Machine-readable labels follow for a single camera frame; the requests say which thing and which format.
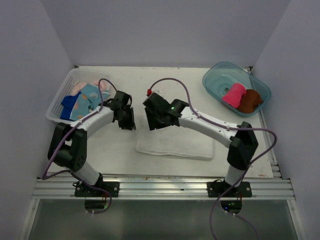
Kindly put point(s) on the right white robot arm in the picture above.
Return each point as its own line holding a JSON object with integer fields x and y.
{"x": 240, "y": 139}

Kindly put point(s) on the light blue patterned cloth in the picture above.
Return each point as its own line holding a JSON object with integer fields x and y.
{"x": 88, "y": 101}

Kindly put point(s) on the teal transparent plastic bin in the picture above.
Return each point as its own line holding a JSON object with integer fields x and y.
{"x": 222, "y": 76}

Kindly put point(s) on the brown rolled towel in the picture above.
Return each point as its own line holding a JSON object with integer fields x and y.
{"x": 249, "y": 101}

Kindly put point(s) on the dark blue cloth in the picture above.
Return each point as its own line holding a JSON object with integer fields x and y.
{"x": 68, "y": 103}

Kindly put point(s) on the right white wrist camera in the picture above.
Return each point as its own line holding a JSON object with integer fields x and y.
{"x": 150, "y": 92}

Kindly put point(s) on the pink rolled towel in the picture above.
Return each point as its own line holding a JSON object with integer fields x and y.
{"x": 234, "y": 95}

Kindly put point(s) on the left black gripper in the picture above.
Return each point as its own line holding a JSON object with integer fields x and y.
{"x": 130, "y": 124}

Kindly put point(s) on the white towel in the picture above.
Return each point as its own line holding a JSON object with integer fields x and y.
{"x": 175, "y": 141}

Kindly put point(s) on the aluminium mounting rail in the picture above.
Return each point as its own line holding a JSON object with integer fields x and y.
{"x": 166, "y": 188}

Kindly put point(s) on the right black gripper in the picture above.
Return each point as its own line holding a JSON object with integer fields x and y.
{"x": 153, "y": 124}

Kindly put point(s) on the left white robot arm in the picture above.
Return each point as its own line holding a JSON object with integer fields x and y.
{"x": 68, "y": 147}

